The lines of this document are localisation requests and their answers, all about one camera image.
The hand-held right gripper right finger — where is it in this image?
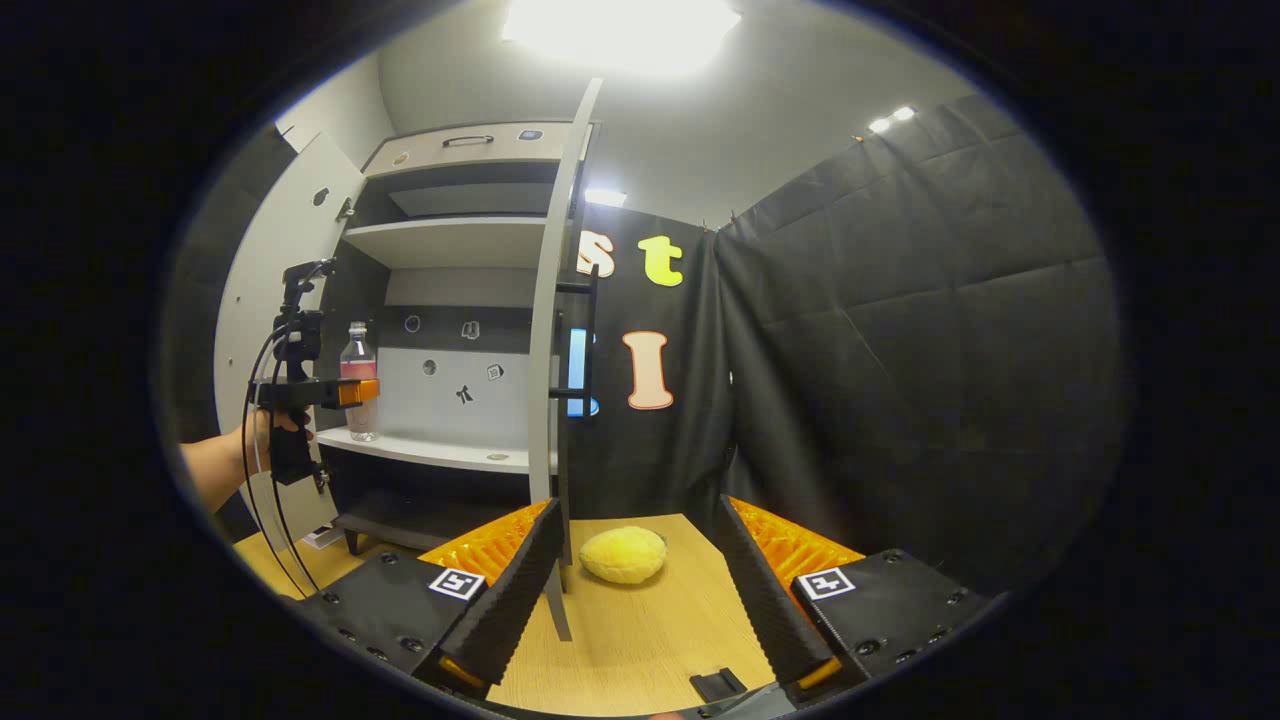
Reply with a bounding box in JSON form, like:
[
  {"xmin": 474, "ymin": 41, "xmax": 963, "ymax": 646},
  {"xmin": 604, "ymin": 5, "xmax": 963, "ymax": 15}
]
[{"xmin": 716, "ymin": 494, "xmax": 991, "ymax": 709}]

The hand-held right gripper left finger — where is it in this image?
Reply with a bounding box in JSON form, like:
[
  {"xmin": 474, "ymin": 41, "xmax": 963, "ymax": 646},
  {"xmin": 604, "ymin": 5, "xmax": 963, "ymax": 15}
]
[{"xmin": 297, "ymin": 498, "xmax": 564, "ymax": 701}]

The clear plastic bottle pink label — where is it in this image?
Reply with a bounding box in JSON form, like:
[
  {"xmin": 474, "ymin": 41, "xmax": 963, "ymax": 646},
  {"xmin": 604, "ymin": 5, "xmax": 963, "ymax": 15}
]
[{"xmin": 340, "ymin": 321, "xmax": 381, "ymax": 443}]

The grey cabinet door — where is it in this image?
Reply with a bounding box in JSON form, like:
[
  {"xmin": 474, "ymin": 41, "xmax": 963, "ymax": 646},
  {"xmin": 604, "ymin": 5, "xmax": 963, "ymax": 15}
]
[
  {"xmin": 527, "ymin": 77, "xmax": 606, "ymax": 642},
  {"xmin": 213, "ymin": 130, "xmax": 366, "ymax": 551}
]

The grey cabinet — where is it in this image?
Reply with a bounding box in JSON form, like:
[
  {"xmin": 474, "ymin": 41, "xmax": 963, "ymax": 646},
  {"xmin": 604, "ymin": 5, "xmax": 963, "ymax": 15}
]
[{"xmin": 318, "ymin": 120, "xmax": 601, "ymax": 556}]

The grey cabinet drawer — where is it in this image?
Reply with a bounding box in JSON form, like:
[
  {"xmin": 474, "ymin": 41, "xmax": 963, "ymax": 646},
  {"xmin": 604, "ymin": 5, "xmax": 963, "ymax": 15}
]
[{"xmin": 362, "ymin": 121, "xmax": 591, "ymax": 179}]

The black quilted cloth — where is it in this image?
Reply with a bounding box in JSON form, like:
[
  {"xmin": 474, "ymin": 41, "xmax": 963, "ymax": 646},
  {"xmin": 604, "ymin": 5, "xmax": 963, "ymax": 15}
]
[
  {"xmin": 712, "ymin": 92, "xmax": 1131, "ymax": 601},
  {"xmin": 160, "ymin": 125, "xmax": 301, "ymax": 441}
]

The yellow plush toy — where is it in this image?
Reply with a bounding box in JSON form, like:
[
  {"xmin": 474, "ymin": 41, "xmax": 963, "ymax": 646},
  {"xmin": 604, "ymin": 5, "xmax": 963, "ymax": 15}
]
[{"xmin": 579, "ymin": 526, "xmax": 668, "ymax": 585}]

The black backdrop cloth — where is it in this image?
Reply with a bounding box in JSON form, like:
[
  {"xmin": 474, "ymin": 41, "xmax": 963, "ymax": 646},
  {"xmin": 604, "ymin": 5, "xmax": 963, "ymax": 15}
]
[{"xmin": 560, "ymin": 203, "xmax": 736, "ymax": 526}]

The large ceiling light panel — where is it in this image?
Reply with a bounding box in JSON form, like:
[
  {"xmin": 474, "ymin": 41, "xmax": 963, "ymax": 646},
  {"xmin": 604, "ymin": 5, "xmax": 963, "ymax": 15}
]
[{"xmin": 500, "ymin": 0, "xmax": 743, "ymax": 79}]

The black cable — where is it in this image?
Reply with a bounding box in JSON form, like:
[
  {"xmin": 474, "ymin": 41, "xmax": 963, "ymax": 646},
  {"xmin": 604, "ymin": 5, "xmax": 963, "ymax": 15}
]
[{"xmin": 240, "ymin": 320, "xmax": 321, "ymax": 596}]

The small black bracket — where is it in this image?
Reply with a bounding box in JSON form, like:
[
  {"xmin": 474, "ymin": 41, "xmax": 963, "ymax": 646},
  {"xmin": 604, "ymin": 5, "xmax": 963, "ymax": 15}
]
[{"xmin": 690, "ymin": 667, "xmax": 748, "ymax": 703}]

